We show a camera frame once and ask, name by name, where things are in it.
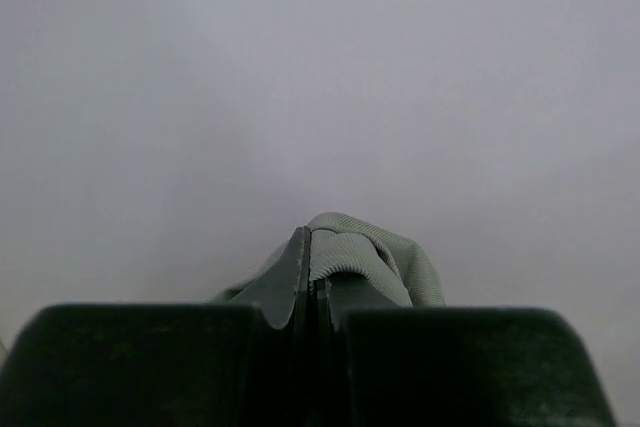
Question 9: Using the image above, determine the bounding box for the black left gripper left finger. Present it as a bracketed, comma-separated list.
[1, 228, 310, 426]

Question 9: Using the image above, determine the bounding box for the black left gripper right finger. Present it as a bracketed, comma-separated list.
[314, 279, 617, 426]

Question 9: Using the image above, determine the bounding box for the grey skirt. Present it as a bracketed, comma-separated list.
[209, 211, 447, 309]

